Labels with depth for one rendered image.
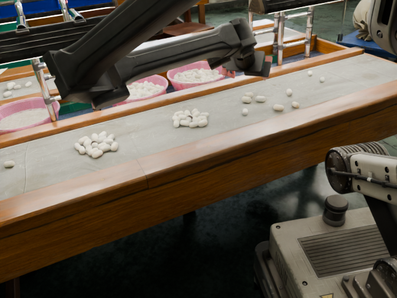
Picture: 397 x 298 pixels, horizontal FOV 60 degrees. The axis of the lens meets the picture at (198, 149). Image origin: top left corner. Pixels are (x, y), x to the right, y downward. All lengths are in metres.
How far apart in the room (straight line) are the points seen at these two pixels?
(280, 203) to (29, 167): 1.31
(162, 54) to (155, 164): 0.36
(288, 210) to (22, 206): 1.37
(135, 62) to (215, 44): 0.20
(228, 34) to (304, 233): 0.66
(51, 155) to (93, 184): 0.26
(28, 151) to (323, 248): 0.97
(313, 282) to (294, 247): 0.13
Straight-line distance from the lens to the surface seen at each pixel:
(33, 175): 1.11
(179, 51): 0.74
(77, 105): 1.58
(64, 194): 0.95
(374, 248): 1.19
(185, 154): 0.99
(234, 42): 0.82
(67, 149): 1.18
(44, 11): 1.61
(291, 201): 2.00
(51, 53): 0.61
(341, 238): 1.19
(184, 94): 1.36
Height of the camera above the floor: 1.32
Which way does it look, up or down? 33 degrees down
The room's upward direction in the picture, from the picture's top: 5 degrees counter-clockwise
